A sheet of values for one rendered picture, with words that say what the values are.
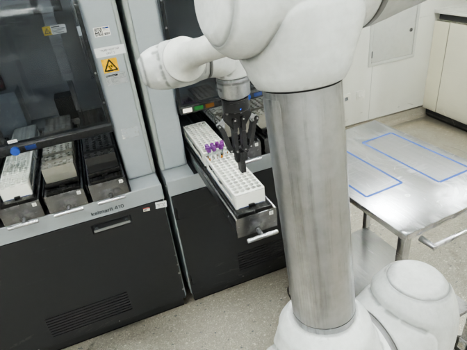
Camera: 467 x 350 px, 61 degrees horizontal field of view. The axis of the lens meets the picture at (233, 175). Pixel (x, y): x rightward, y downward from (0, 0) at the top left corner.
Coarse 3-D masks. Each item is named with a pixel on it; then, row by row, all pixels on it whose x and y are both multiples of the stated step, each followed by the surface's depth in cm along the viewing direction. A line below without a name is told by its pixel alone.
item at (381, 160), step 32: (352, 128) 159; (384, 128) 156; (352, 160) 137; (384, 160) 135; (416, 160) 133; (448, 160) 131; (352, 192) 121; (384, 192) 119; (416, 192) 117; (448, 192) 116; (384, 224) 108; (416, 224) 105; (352, 256) 173; (384, 256) 171; (288, 288) 189
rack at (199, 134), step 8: (184, 128) 165; (192, 128) 165; (200, 128) 164; (208, 128) 163; (192, 136) 158; (200, 136) 157; (208, 136) 157; (216, 136) 156; (192, 144) 160; (200, 144) 151; (208, 144) 150; (224, 144) 148; (200, 152) 147
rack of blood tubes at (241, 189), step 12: (228, 156) 140; (216, 168) 134; (228, 168) 133; (216, 180) 134; (228, 180) 126; (240, 180) 126; (252, 180) 125; (228, 192) 130; (240, 192) 119; (252, 192) 119; (264, 192) 121; (240, 204) 120
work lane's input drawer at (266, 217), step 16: (192, 160) 157; (208, 176) 142; (224, 208) 127; (240, 208) 120; (256, 208) 119; (272, 208) 120; (240, 224) 119; (256, 224) 121; (272, 224) 123; (256, 240) 118
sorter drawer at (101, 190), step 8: (112, 136) 182; (120, 168) 154; (96, 176) 150; (104, 176) 147; (112, 176) 146; (120, 176) 147; (88, 184) 145; (96, 184) 145; (104, 184) 146; (112, 184) 147; (120, 184) 148; (96, 192) 146; (104, 192) 147; (112, 192) 148; (120, 192) 150; (96, 200) 147; (104, 200) 144; (112, 200) 145
